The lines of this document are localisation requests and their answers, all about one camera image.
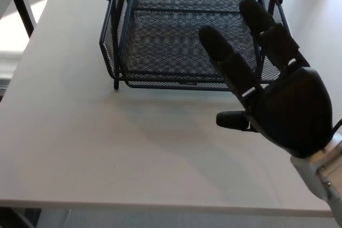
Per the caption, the black mesh drawer tray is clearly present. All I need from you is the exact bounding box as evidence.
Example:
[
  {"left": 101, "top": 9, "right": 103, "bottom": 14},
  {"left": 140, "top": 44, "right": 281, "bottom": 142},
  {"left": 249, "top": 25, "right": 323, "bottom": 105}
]
[{"left": 98, "top": 0, "right": 291, "bottom": 84}]

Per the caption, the black mesh tray with label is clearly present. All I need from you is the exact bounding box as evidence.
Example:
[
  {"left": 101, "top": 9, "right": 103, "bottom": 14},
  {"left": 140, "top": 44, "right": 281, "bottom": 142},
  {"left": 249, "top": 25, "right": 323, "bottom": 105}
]
[{"left": 124, "top": 77, "right": 234, "bottom": 91}]

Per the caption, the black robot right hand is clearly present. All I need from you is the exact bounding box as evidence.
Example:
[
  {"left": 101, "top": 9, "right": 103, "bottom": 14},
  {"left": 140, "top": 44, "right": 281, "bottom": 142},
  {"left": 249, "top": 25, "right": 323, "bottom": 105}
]
[{"left": 198, "top": 0, "right": 335, "bottom": 159}]

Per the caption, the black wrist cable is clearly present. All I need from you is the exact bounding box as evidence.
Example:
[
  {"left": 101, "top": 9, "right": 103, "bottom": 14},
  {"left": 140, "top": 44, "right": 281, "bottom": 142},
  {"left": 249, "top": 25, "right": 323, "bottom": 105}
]
[{"left": 331, "top": 118, "right": 342, "bottom": 135}]

